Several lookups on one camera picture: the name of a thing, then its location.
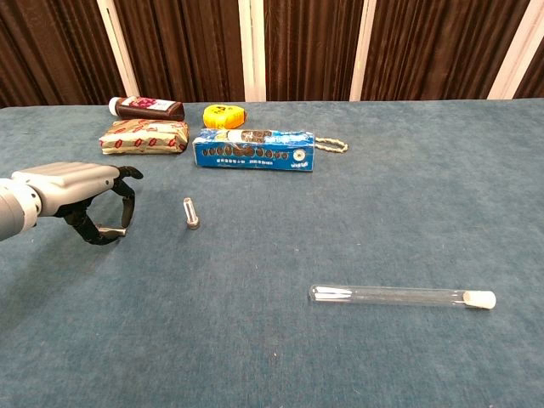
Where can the teal tablecloth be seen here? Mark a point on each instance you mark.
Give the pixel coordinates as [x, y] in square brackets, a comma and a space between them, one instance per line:
[272, 276]

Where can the silver metal bolt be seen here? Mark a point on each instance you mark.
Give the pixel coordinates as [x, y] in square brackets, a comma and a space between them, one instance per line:
[114, 232]
[191, 212]

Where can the yellow tape measure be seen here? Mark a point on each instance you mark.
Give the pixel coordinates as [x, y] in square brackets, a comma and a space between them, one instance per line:
[223, 117]

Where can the blue cookie box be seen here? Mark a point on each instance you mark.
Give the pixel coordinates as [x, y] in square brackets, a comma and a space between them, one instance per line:
[255, 151]

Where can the gold red patterned packet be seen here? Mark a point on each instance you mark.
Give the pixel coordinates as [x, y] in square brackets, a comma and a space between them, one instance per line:
[144, 137]

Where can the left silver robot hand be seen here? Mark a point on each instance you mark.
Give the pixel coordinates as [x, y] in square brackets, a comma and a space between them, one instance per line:
[72, 183]

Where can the glass test tube white stopper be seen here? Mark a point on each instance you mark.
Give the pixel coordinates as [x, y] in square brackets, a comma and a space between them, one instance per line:
[404, 296]

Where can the brown curtain panel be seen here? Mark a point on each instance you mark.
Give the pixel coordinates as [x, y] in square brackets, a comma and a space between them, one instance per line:
[312, 47]
[183, 47]
[51, 47]
[438, 47]
[532, 78]

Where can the dark bottle with white cap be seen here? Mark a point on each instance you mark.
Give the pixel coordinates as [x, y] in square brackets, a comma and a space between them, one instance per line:
[149, 109]

